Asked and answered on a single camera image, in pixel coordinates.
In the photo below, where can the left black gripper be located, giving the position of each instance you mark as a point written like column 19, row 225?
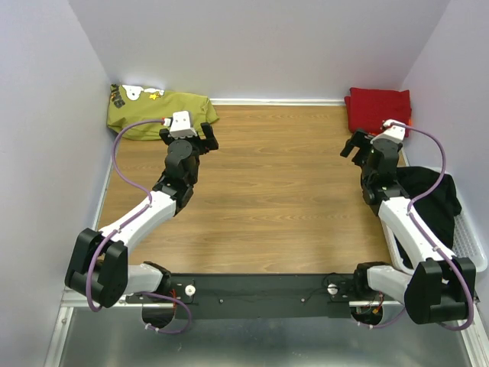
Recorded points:
column 209, row 144

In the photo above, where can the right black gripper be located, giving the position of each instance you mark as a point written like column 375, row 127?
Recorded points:
column 361, row 139

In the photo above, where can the black floral t-shirt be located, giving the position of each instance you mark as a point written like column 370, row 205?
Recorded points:
column 440, row 207

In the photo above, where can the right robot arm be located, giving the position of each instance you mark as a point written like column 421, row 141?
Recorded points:
column 441, row 288

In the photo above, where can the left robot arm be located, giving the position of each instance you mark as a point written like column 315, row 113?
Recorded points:
column 99, row 267

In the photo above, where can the red folded t-shirt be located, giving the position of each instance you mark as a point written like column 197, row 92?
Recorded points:
column 368, row 109

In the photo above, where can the olive green folded t-shirt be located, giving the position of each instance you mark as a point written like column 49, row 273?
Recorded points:
column 130, row 104

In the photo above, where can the white plastic basket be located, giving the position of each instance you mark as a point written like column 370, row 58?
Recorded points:
column 464, row 237

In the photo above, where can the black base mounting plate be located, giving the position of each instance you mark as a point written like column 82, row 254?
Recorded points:
column 252, row 296

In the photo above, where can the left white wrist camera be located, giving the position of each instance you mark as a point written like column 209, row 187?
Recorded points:
column 180, row 125

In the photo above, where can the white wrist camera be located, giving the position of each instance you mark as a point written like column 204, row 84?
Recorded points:
column 393, row 130
column 180, row 125

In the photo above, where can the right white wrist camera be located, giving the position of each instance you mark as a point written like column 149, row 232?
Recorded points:
column 393, row 130

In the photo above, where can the aluminium frame rail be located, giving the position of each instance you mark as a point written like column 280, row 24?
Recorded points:
column 116, row 337

